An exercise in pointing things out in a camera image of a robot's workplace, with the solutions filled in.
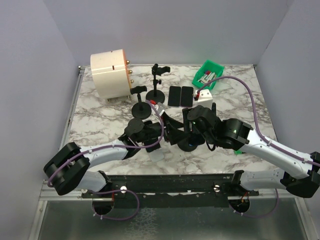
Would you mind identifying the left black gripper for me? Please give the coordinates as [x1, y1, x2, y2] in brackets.
[136, 111, 190, 145]

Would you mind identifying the green plastic bin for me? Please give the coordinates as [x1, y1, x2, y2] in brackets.
[192, 60, 225, 88]

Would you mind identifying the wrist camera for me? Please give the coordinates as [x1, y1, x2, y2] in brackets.
[193, 89, 213, 109]
[146, 100, 166, 117]

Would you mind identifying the black mounting rail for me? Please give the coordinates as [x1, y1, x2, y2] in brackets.
[81, 173, 259, 208]

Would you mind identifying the silver flat phone stand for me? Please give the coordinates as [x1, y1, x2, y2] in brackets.
[148, 149, 165, 163]

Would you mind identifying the black phone stand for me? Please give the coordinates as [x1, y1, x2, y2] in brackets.
[130, 85, 152, 120]
[145, 63, 171, 104]

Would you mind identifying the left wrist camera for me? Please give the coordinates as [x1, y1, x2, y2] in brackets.
[146, 100, 166, 117]

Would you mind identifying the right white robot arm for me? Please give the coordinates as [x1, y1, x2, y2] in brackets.
[184, 105, 320, 198]

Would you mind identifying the cream cylindrical box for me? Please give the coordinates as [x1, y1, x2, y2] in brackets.
[90, 49, 132, 100]

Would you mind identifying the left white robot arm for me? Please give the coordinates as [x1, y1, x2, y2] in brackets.
[43, 113, 190, 198]

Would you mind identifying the purple edged black phone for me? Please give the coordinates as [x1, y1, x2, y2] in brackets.
[180, 86, 194, 108]

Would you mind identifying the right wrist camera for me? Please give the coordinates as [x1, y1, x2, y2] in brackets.
[193, 89, 213, 109]

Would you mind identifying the silver edged black phone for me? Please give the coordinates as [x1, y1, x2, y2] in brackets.
[167, 86, 182, 107]

